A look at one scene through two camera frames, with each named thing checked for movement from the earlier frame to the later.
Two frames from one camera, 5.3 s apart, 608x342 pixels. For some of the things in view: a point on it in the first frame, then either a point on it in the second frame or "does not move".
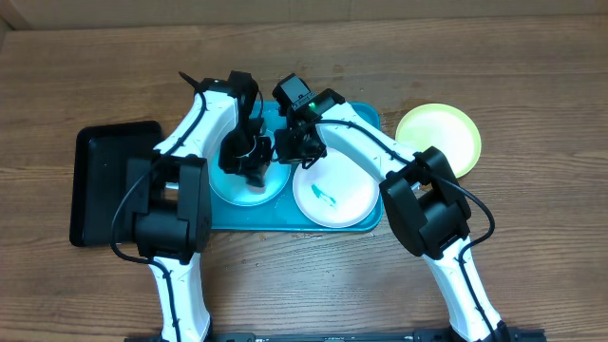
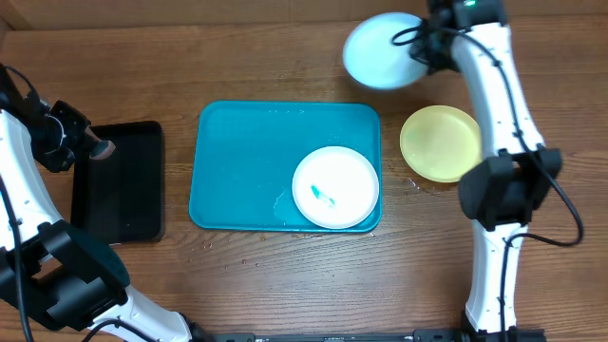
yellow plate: (443, 127) does not move
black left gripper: (246, 169) → (52, 159)
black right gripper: (281, 142) → (419, 53)
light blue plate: (234, 187) → (372, 59)
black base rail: (413, 335) does not move
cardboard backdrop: (41, 14) does not move
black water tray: (99, 211) does not move
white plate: (336, 190) does not move
